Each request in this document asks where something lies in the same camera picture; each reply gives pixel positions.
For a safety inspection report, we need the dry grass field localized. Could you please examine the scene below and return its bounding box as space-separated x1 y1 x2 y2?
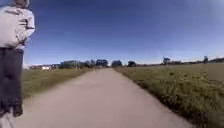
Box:
113 62 224 128
20 68 96 100

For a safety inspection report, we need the grey concrete path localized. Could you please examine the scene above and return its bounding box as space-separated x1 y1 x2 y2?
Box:
13 68 196 128

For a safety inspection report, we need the person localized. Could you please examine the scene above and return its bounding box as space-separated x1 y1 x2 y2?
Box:
0 0 36 119

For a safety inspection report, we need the white building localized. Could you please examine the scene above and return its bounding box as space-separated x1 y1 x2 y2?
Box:
40 65 53 71

